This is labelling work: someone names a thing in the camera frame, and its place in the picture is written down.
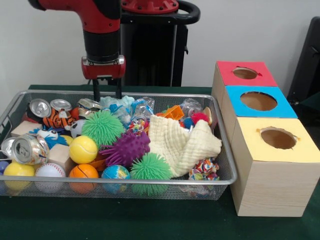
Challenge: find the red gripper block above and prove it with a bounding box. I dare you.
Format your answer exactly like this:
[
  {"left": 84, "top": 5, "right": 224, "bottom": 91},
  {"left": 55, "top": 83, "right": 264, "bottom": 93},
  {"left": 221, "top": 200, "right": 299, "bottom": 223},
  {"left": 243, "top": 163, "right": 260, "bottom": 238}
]
[{"left": 81, "top": 55, "right": 127, "bottom": 103}]

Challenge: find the green spiky ball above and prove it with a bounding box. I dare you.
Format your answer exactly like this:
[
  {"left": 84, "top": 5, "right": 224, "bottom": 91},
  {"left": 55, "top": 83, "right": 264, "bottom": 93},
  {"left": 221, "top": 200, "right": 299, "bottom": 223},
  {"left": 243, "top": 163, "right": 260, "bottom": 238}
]
[
  {"left": 129, "top": 152, "right": 172, "bottom": 196},
  {"left": 81, "top": 109, "right": 127, "bottom": 147}
]

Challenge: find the tiger striped plush toy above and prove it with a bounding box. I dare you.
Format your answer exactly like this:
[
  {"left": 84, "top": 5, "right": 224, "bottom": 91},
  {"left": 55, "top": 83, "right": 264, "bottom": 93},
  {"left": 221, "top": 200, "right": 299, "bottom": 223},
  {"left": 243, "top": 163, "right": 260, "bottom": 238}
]
[{"left": 42, "top": 107, "right": 80, "bottom": 130}]

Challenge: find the cream muslin cloth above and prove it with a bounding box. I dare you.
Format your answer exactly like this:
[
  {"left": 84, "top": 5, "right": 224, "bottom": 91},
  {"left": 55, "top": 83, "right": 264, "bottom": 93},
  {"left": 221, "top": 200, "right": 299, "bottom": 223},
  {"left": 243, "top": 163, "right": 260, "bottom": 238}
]
[{"left": 148, "top": 115, "right": 223, "bottom": 178}]

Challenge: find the shallow clear mesh bin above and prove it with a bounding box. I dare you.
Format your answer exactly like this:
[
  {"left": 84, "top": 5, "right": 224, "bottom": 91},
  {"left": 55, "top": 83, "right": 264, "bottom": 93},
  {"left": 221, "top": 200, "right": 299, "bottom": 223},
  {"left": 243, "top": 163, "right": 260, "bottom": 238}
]
[{"left": 0, "top": 90, "right": 239, "bottom": 201}]

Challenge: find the wooden box with three holes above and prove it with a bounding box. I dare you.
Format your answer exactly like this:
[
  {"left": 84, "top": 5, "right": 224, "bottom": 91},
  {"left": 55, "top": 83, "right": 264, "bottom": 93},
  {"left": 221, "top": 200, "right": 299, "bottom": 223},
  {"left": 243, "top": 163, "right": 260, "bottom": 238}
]
[{"left": 211, "top": 61, "right": 320, "bottom": 218}]

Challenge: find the purple spiky ball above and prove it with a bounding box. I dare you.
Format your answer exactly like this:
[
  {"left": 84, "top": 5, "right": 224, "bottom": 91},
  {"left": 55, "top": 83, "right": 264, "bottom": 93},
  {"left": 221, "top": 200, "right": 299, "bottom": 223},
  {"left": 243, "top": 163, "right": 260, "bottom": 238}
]
[{"left": 98, "top": 131, "right": 151, "bottom": 169}]

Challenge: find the yellow tennis ball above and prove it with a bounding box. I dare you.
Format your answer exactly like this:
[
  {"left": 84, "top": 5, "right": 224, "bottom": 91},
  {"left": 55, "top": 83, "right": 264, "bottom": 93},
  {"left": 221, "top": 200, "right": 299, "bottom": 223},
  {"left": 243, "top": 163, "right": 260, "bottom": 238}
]
[{"left": 68, "top": 135, "right": 99, "bottom": 165}]

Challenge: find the blue globe ball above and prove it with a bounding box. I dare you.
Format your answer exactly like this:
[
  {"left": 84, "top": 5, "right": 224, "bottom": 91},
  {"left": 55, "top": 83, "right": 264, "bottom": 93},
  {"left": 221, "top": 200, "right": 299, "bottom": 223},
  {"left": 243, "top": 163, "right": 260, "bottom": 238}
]
[{"left": 101, "top": 164, "right": 131, "bottom": 195}]

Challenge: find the orange basketball toy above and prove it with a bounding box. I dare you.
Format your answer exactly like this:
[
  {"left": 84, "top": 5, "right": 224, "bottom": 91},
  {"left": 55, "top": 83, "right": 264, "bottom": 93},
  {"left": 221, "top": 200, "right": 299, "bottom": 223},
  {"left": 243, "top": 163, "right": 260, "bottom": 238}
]
[{"left": 69, "top": 164, "right": 100, "bottom": 195}]

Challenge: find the white baseball toy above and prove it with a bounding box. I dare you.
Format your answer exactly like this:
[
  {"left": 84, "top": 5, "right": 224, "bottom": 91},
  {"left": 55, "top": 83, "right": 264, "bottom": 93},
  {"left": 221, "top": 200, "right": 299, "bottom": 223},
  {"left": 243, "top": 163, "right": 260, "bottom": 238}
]
[{"left": 34, "top": 163, "right": 67, "bottom": 194}]

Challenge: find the black chair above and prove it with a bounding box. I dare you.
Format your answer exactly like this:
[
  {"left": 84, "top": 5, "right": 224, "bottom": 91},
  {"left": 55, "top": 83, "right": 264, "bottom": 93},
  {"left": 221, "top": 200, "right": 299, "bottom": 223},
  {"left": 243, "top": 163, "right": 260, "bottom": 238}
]
[{"left": 287, "top": 16, "right": 320, "bottom": 108}]

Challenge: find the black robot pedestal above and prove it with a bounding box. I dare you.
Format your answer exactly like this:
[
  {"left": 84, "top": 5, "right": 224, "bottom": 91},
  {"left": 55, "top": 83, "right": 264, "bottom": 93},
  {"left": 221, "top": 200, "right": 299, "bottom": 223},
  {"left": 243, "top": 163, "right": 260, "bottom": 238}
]
[{"left": 105, "top": 0, "right": 201, "bottom": 87}]

